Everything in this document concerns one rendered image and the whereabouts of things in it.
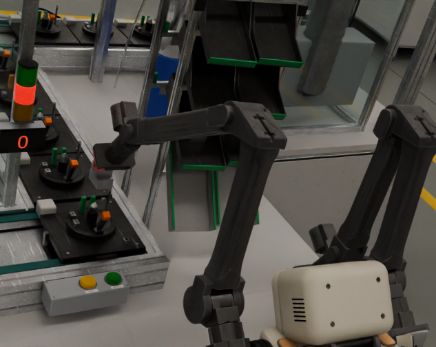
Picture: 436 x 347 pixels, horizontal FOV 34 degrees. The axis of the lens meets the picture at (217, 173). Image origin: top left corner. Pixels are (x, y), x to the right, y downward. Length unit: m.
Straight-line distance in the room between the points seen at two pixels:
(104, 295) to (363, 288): 0.72
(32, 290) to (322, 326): 0.80
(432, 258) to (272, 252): 2.11
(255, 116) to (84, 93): 1.69
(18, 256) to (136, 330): 0.37
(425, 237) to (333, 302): 3.10
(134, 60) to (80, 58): 0.25
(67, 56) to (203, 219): 1.26
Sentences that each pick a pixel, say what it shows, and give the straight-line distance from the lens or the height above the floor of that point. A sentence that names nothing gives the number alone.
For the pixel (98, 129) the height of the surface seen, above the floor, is 0.86.
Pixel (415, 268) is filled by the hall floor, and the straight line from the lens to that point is 4.20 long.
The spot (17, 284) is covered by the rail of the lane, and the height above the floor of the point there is 0.96.
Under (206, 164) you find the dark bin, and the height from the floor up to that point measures 1.20.
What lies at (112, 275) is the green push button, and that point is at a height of 0.97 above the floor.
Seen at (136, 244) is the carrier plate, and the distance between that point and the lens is 2.03.
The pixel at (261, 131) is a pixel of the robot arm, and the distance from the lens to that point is 1.35.
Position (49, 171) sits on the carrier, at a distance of 2.21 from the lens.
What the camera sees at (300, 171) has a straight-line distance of 3.09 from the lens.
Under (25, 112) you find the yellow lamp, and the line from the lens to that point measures 1.91.
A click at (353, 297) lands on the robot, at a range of 1.46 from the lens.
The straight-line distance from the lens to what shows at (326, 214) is 3.37.
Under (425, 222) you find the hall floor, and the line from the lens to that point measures 4.67.
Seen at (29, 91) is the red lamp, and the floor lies 1.35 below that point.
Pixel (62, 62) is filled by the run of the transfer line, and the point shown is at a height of 0.90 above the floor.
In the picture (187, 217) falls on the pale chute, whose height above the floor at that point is 1.02.
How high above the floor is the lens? 2.20
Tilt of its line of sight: 30 degrees down
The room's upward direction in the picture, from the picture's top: 16 degrees clockwise
